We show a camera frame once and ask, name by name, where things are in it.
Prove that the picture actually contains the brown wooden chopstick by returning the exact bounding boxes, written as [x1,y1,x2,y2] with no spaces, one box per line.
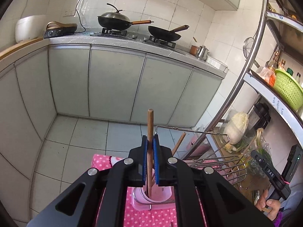
[172,132,186,155]

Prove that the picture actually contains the light wooden chopstick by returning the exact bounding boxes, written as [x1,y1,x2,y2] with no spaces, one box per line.
[147,109,154,198]

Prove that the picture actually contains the purple sleeve forearm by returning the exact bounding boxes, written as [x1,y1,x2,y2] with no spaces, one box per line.
[273,211,287,227]

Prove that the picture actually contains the kitchen counter cabinets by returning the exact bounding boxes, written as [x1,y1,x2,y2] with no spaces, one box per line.
[1,37,225,177]

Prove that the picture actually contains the right hand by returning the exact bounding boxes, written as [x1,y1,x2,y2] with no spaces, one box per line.
[255,189,281,221]

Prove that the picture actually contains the pink plastic left cup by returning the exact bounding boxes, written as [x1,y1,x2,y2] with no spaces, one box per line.
[138,170,174,204]

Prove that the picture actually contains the pink plastic cup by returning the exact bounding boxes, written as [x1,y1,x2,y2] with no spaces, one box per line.
[138,170,174,204]
[186,134,212,156]

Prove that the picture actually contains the pink polka dot towel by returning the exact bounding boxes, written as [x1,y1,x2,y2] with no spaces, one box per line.
[91,153,207,227]

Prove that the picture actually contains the pink drip tray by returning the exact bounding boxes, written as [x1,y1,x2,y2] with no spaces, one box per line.
[131,201,175,211]

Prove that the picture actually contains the green onions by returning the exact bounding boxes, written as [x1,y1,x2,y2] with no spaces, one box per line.
[241,128,273,175]

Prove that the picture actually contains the pink plastic right cup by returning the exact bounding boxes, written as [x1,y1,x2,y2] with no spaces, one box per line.
[186,134,212,156]

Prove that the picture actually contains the black blender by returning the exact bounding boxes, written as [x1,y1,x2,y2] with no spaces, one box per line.
[247,102,271,132]

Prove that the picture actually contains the napa cabbage in bag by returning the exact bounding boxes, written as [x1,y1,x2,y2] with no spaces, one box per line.
[224,112,249,145]

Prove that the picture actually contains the green plastic colander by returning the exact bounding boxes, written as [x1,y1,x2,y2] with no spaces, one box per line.
[273,69,303,111]

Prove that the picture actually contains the metal shelf rack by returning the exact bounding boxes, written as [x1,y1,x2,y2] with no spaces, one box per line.
[182,0,303,161]

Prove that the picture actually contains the steel kettle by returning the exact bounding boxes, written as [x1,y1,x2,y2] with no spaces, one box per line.
[195,45,209,61]

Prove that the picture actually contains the gas stove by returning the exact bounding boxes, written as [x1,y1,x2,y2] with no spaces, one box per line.
[89,28,176,49]

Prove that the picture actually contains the black frying pan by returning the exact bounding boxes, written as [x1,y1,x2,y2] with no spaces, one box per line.
[148,25,190,42]

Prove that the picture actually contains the black induction cooker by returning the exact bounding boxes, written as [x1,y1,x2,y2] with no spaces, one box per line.
[43,21,77,38]

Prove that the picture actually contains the black wok with lid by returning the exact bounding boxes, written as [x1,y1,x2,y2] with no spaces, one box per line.
[98,3,154,31]

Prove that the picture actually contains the white rice cooker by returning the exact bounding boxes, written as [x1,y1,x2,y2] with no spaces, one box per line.
[15,15,46,43]

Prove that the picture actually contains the metal wire utensil rack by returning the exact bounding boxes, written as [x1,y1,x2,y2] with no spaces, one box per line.
[131,134,247,211]

